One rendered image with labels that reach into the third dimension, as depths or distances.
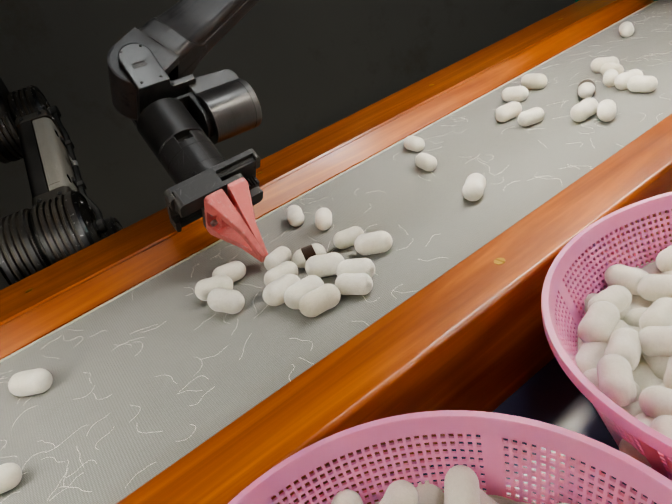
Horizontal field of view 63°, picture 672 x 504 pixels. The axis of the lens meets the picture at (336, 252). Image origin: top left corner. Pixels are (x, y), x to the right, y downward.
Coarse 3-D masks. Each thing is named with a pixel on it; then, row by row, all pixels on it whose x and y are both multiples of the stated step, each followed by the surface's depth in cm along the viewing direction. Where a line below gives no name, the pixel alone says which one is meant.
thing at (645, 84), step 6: (630, 78) 65; (636, 78) 65; (642, 78) 64; (648, 78) 64; (654, 78) 64; (630, 84) 65; (636, 84) 65; (642, 84) 64; (648, 84) 64; (654, 84) 64; (630, 90) 66; (636, 90) 65; (642, 90) 64; (648, 90) 64
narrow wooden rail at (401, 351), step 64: (576, 192) 45; (640, 192) 43; (512, 256) 40; (384, 320) 38; (448, 320) 36; (512, 320) 38; (320, 384) 35; (384, 384) 33; (448, 384) 36; (512, 384) 41; (256, 448) 32
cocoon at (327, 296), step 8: (320, 288) 45; (328, 288) 45; (336, 288) 45; (304, 296) 45; (312, 296) 44; (320, 296) 44; (328, 296) 44; (336, 296) 45; (304, 304) 44; (312, 304) 44; (320, 304) 44; (328, 304) 45; (336, 304) 45; (304, 312) 44; (312, 312) 44; (320, 312) 45
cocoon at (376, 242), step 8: (376, 232) 50; (384, 232) 50; (360, 240) 50; (368, 240) 50; (376, 240) 50; (384, 240) 50; (360, 248) 50; (368, 248) 50; (376, 248) 50; (384, 248) 50
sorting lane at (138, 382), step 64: (576, 64) 81; (640, 64) 73; (448, 128) 73; (512, 128) 67; (576, 128) 62; (640, 128) 58; (320, 192) 67; (384, 192) 62; (448, 192) 57; (512, 192) 54; (192, 256) 62; (384, 256) 50; (448, 256) 47; (128, 320) 54; (192, 320) 50; (256, 320) 47; (320, 320) 45; (0, 384) 50; (64, 384) 47; (128, 384) 45; (192, 384) 42; (256, 384) 40; (0, 448) 42; (64, 448) 40; (128, 448) 38; (192, 448) 36
